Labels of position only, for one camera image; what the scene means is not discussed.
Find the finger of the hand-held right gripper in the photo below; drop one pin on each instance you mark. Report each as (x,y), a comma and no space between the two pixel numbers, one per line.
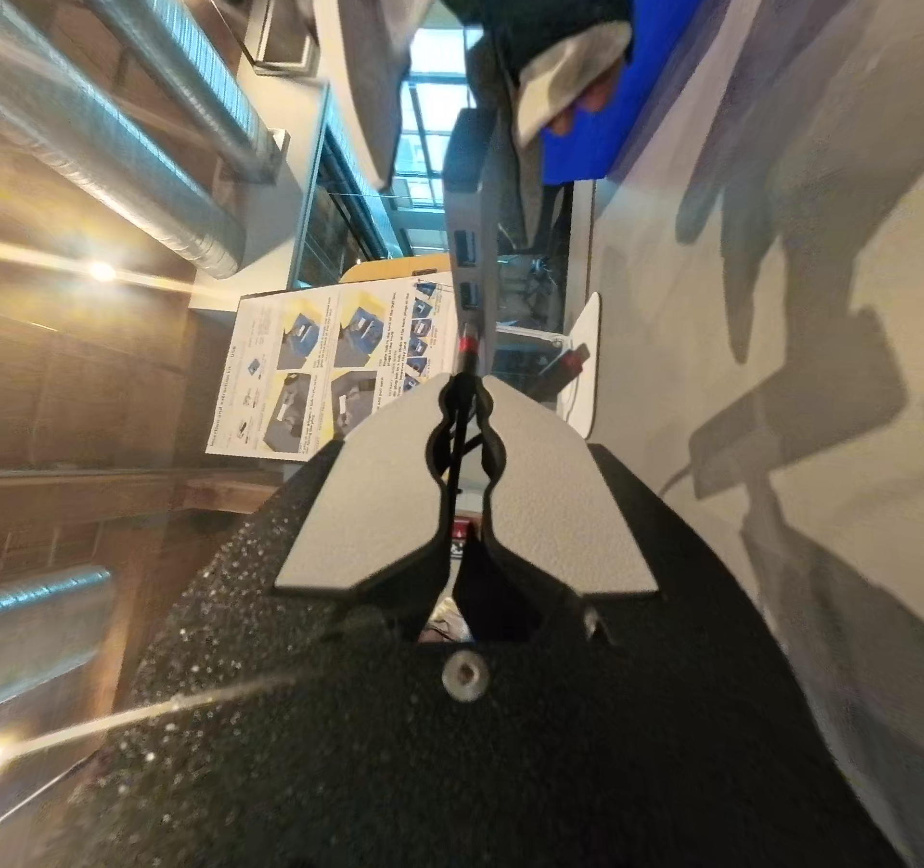
(516,182)
(368,66)

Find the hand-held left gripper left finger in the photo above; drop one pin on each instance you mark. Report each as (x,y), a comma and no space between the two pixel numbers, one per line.
(375,507)

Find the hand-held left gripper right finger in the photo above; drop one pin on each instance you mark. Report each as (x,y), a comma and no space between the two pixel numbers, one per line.
(563,507)

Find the grey usb hub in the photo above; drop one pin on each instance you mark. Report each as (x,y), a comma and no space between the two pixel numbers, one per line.
(487,268)

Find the person's right hand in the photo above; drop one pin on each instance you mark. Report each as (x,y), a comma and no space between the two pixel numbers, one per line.
(595,92)

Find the blue plastic bin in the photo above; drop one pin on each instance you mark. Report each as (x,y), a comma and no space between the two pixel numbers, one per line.
(671,52)

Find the wooden backing board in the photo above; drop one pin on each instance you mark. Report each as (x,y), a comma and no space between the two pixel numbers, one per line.
(390,268)

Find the printed instruction sheet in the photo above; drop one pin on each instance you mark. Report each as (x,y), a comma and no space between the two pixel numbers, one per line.
(289,377)

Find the ceiling lamp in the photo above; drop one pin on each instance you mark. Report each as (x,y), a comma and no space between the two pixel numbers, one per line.
(102,271)

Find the black wall speaker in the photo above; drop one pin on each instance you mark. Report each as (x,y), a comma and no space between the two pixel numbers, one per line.
(285,34)

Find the silver ventilation duct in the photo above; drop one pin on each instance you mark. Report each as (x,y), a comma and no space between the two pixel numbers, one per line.
(108,153)
(50,615)
(180,59)

